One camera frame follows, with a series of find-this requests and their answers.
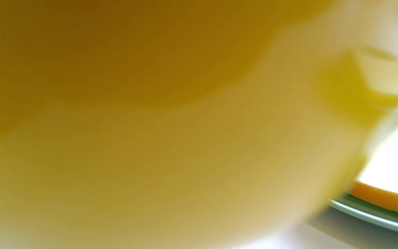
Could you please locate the white toast slice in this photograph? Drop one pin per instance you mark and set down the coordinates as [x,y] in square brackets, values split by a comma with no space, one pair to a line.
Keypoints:
[389,200]

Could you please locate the green plate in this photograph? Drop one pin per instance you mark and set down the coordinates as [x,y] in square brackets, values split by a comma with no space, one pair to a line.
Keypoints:
[375,216]

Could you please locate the yellow bowl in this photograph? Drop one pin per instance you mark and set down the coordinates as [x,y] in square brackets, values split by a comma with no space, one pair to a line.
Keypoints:
[150,121]

